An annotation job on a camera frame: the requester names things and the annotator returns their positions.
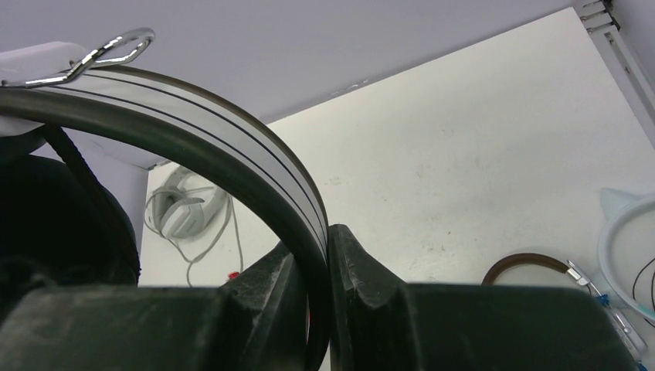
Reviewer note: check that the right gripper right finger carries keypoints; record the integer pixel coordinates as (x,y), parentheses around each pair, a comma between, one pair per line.
(384,323)

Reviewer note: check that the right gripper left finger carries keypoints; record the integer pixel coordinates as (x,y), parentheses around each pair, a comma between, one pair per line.
(256,321)

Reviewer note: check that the brown headphones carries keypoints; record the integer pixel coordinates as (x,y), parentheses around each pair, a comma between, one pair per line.
(567,268)

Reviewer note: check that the black and white headphones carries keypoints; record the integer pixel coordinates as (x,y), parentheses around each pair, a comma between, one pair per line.
(60,228)

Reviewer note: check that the teal cat-ear headphones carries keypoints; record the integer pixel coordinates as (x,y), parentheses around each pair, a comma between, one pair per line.
(625,250)

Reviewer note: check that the grey white headphones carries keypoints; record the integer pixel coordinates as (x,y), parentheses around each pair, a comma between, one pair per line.
(176,213)

